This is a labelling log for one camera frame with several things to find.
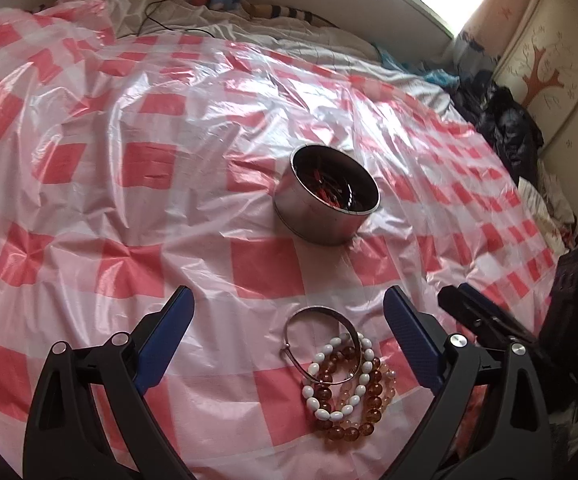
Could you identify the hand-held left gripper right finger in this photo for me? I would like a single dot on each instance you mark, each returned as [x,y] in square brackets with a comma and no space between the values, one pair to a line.
[414,345]

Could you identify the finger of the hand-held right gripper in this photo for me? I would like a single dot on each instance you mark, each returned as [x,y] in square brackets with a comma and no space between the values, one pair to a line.
[489,307]
[464,315]

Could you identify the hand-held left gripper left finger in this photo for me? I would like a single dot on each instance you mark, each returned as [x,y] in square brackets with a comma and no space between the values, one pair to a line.
[161,347]

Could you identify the silver bangle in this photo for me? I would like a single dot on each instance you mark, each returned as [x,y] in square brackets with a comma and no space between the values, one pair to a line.
[314,309]

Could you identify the round metal tin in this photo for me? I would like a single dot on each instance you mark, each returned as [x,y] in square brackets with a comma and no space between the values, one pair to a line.
[314,215]

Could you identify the crumpled white cloth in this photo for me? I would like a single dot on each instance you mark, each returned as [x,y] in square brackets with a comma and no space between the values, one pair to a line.
[549,205]

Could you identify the red white checked plastic sheet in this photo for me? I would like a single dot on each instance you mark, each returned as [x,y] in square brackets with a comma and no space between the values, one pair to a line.
[119,210]

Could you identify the black puffer jacket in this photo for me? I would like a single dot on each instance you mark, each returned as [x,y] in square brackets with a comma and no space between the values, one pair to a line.
[504,125]

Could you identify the wardrobe with tree decal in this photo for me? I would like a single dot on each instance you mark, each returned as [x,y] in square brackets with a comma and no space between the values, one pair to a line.
[569,85]

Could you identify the blue plastic bag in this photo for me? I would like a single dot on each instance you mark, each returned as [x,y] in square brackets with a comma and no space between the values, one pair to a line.
[439,77]

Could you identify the pink curtain with blue hem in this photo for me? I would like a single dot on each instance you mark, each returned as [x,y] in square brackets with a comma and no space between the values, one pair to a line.
[499,10]

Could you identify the white grid-lined bedding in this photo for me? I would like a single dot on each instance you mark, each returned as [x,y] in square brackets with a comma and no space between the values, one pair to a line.
[319,45]

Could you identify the striped pillow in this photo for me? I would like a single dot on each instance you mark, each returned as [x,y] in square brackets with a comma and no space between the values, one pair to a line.
[289,12]

